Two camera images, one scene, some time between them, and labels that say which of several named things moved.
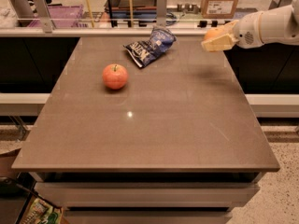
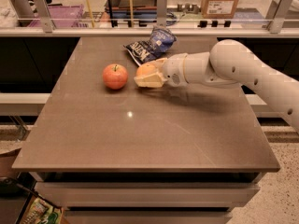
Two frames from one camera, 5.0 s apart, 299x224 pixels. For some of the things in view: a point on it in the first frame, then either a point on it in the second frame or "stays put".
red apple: x=115 y=77 stays put
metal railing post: x=162 y=8 stays put
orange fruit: x=213 y=34 -> x=146 y=69
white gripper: x=247 y=32 -> x=174 y=68
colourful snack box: x=40 y=211 stays put
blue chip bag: x=143 y=51 stays put
